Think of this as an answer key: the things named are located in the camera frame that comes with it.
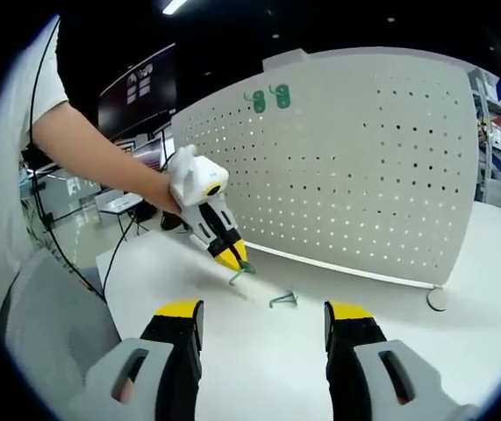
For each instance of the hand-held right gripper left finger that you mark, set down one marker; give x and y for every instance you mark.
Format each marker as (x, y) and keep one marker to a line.
(175, 359)

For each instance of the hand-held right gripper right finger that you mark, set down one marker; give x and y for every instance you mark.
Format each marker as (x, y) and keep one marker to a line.
(351, 364)

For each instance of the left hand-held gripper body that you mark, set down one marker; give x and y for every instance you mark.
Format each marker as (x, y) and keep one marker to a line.
(193, 175)

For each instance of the green hook assembly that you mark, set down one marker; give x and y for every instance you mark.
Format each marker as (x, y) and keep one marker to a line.
(248, 267)
(282, 97)
(287, 299)
(259, 103)

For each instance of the white perforated mounting plate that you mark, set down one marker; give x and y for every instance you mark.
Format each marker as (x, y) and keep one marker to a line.
(342, 175)

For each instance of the person's left hand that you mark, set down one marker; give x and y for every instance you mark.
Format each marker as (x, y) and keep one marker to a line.
(169, 197)

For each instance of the open laptop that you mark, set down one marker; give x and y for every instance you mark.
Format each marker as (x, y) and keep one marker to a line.
(118, 202)

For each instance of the person's white shirt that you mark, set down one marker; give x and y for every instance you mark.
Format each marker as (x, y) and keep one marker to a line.
(9, 153)

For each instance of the large dark wall screen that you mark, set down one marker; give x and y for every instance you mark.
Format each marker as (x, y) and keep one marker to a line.
(140, 87)

